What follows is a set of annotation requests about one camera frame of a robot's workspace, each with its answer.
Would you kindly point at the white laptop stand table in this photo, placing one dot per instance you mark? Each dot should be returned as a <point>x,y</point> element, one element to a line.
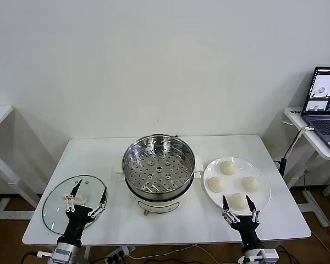
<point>294,115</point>

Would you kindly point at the steel steamer basket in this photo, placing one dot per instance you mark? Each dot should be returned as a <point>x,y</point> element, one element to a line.
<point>143,149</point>

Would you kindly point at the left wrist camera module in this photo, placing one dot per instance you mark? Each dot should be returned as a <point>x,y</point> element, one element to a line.
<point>44,254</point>

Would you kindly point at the grey open laptop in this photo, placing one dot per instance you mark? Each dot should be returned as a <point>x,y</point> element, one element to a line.
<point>324,123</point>

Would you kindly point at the black upright pole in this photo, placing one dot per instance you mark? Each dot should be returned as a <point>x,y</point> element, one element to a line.
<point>283,165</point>

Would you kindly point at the white electric cooking pot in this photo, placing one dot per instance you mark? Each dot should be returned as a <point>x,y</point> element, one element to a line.
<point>159,204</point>

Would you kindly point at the white steamed baozi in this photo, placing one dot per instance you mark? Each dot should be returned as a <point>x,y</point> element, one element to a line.
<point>251,183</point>
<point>237,202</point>
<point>227,167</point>
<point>216,184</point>

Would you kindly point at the white power strip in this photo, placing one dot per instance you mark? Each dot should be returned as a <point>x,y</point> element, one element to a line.
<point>118,251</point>

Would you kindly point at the white round plate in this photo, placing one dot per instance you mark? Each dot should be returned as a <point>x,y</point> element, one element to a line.
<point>259,196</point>

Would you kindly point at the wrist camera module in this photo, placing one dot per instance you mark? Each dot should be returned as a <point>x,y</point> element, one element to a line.
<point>269,255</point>
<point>44,254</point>

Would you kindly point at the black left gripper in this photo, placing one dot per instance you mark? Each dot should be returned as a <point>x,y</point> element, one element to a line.
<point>77,220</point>

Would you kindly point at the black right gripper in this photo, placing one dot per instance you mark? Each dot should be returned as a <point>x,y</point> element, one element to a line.
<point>247,231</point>

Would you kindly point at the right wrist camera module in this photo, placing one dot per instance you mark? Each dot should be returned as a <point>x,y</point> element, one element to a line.
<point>269,255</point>

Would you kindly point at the glass pot lid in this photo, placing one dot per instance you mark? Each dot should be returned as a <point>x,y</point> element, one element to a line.
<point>55,209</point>

